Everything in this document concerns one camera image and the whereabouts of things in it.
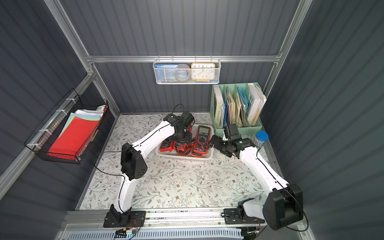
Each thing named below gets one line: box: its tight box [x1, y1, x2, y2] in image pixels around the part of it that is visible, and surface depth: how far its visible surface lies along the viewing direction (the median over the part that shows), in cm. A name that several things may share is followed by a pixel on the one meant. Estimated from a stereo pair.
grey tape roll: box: [174, 63, 191, 82], surface depth 89 cm
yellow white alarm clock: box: [191, 62, 216, 82], surface depth 91 cm
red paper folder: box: [48, 116, 100, 158], surface depth 72 cm
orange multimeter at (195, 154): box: [190, 151, 203, 158], surface depth 95 cm
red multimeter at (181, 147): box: [162, 132, 200, 154], surface depth 86 cm
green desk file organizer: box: [210, 82, 267, 135], surface depth 101 cm
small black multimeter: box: [175, 142, 190, 155], surface depth 85 cm
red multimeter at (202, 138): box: [193, 125, 211, 154], surface depth 95 cm
